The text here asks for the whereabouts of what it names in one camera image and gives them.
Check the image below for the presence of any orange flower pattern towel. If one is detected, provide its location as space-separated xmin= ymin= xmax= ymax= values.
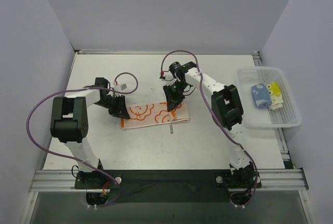
xmin=121 ymin=102 xmax=190 ymax=130

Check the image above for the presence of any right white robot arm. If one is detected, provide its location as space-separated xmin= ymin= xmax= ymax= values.
xmin=163 ymin=61 xmax=259 ymax=188

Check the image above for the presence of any yellow rolled towel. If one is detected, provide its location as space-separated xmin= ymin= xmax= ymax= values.
xmin=266 ymin=82 xmax=284 ymax=110

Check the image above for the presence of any aluminium front rail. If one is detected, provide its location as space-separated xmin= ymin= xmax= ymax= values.
xmin=30 ymin=169 xmax=309 ymax=192

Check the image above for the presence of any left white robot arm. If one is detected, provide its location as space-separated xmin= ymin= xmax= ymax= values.
xmin=50 ymin=78 xmax=129 ymax=189

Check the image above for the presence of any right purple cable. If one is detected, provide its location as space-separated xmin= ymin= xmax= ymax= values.
xmin=159 ymin=49 xmax=261 ymax=208

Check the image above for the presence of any purple cable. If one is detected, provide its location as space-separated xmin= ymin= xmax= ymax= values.
xmin=159 ymin=49 xmax=261 ymax=208
xmin=25 ymin=72 xmax=139 ymax=208

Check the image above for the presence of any aluminium rail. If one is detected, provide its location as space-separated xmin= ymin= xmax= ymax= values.
xmin=30 ymin=169 xmax=309 ymax=192
xmin=75 ymin=49 xmax=260 ymax=56

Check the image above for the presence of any aluminium back rail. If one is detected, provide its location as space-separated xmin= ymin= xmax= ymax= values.
xmin=75 ymin=49 xmax=260 ymax=56

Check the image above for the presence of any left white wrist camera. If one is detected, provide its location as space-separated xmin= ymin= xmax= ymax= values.
xmin=114 ymin=83 xmax=127 ymax=92

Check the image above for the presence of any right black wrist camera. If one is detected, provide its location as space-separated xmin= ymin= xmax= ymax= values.
xmin=169 ymin=61 xmax=183 ymax=77

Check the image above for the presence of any white plastic basket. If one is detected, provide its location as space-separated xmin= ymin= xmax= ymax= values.
xmin=236 ymin=67 xmax=301 ymax=129

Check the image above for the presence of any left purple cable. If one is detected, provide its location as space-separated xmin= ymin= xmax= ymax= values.
xmin=25 ymin=72 xmax=139 ymax=208

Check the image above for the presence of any blue rolled towel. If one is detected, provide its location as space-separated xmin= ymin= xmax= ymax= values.
xmin=251 ymin=83 xmax=272 ymax=109

